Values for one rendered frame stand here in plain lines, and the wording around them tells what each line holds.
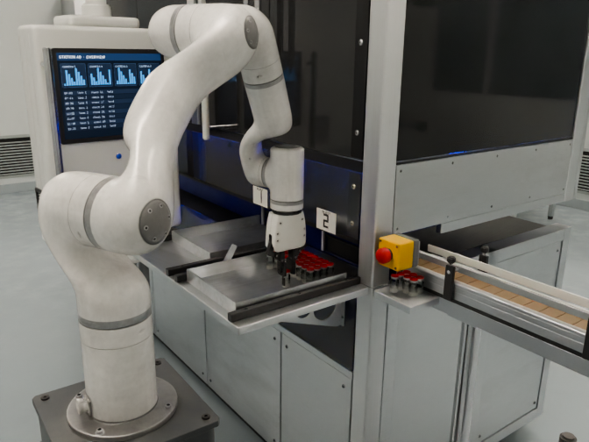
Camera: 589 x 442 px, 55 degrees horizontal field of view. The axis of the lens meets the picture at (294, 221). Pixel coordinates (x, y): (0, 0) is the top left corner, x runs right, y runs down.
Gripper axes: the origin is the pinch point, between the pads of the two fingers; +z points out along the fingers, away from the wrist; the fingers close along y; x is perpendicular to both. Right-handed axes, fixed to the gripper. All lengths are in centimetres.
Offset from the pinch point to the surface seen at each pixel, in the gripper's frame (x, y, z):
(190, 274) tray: -16.0, 19.7, 3.1
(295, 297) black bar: 9.7, 3.9, 4.2
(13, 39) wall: -543, -43, -64
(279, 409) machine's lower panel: -28, -17, 66
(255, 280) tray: -8.3, 4.4, 5.6
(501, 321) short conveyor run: 45, -29, 5
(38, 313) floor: -218, 23, 94
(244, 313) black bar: 9.8, 18.6, 4.4
